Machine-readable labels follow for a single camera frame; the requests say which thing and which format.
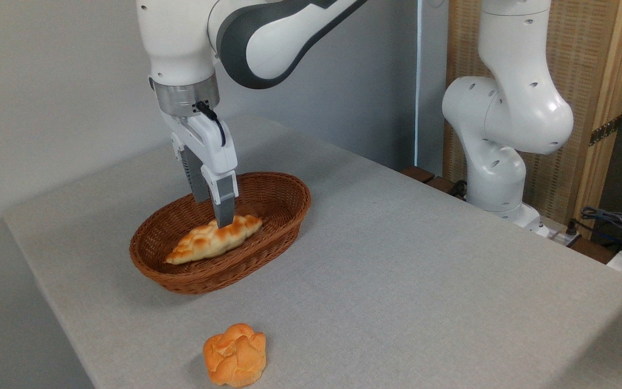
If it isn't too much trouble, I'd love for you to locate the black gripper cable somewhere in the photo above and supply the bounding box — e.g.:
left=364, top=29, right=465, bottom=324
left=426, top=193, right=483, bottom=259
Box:
left=192, top=100, right=227, bottom=148

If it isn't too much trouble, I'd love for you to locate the round knotted bread roll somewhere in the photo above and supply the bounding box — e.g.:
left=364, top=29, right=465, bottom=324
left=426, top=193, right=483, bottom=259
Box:
left=203, top=323, right=267, bottom=388

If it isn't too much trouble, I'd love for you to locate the long braided bread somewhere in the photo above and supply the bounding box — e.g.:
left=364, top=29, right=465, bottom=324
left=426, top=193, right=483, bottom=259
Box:
left=164, top=214, right=263, bottom=265

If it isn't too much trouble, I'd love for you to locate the wooden woven folding screen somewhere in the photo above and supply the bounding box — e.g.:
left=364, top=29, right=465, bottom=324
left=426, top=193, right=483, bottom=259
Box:
left=443, top=0, right=622, bottom=239

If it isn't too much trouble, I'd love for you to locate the bundle of black cables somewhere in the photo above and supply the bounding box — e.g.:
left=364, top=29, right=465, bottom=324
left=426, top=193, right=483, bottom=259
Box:
left=580, top=206, right=622, bottom=254

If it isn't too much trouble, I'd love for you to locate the brown wicker oval basket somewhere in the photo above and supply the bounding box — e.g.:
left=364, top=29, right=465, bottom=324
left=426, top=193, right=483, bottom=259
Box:
left=129, top=172, right=312, bottom=295

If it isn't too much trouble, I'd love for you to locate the metal screen hinge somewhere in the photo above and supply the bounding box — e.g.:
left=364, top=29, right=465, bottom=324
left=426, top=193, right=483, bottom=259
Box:
left=589, top=115, right=622, bottom=147

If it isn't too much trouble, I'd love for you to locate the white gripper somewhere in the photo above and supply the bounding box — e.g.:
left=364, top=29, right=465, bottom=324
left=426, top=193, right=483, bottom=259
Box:
left=161, top=111, right=239, bottom=229

